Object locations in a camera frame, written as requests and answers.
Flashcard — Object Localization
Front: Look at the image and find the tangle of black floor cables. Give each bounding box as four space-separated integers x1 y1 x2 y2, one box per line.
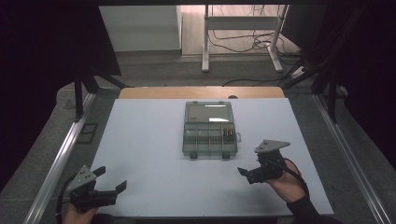
207 4 302 54

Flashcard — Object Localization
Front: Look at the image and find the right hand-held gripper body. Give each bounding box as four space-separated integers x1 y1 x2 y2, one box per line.
248 139 291 184

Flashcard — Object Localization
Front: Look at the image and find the person's left hand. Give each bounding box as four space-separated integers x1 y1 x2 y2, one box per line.
62 203 98 224

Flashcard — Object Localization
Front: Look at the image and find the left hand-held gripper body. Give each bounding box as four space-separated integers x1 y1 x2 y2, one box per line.
66 164 119 215

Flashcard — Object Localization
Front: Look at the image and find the wooden table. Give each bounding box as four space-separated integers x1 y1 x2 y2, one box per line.
119 86 286 100

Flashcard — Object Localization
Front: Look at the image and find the aluminium rail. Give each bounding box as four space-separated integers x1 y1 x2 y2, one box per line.
312 92 391 224
21 92 98 224

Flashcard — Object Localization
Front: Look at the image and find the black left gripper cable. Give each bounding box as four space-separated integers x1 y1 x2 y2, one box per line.
55 175 78 218

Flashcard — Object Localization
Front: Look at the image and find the dark floor hatch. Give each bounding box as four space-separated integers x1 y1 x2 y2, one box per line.
76 122 99 145

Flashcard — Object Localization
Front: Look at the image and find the white cabinet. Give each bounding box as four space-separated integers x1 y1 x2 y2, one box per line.
98 5 183 53

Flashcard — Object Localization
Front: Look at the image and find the dark curtain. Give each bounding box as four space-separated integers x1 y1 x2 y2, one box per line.
0 0 123 192
321 0 396 171

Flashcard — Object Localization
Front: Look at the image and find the white metal desk frame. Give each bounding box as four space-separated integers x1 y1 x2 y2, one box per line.
201 4 290 75

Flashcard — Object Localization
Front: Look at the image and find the black metal stand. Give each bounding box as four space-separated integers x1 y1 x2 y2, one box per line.
73 69 134 122
278 7 367 124

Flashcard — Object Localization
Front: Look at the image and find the white power strip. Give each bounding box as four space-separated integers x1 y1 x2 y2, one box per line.
290 65 308 79

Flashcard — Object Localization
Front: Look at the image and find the person's right hand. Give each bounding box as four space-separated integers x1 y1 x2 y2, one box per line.
266 160 307 204

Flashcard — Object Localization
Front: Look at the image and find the clear plastic compartment box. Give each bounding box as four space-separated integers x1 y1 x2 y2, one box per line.
181 100 242 161

